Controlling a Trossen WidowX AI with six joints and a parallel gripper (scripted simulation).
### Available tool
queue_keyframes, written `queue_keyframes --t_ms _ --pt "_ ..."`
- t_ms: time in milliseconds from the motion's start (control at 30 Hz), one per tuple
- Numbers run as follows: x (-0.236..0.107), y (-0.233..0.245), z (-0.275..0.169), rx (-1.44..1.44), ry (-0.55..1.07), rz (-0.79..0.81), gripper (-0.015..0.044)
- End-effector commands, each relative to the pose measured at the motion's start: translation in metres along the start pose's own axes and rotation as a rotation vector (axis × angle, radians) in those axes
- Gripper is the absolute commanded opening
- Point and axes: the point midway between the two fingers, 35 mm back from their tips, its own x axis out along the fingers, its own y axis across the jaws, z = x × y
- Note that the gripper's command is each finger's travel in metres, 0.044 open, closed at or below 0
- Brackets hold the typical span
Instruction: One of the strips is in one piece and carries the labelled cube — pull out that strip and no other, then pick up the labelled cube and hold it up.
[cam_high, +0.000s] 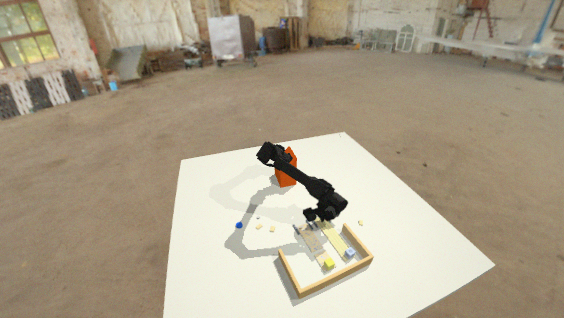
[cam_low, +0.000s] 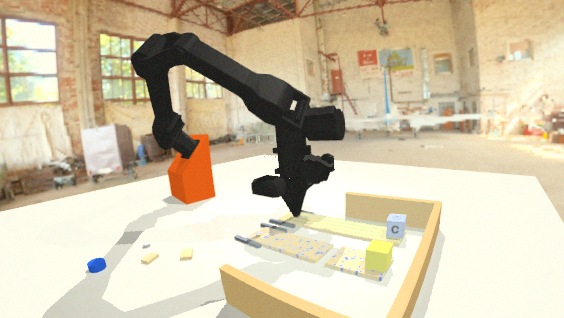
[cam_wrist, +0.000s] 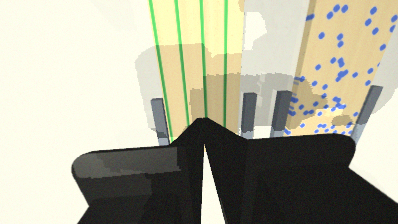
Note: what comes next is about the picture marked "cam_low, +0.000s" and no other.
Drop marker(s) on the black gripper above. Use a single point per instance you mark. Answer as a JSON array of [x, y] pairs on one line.
[[292, 190]]

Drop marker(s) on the blue short cylinder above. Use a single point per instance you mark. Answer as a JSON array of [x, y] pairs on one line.
[[96, 265]]

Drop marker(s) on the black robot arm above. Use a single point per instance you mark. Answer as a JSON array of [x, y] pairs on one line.
[[269, 98]]

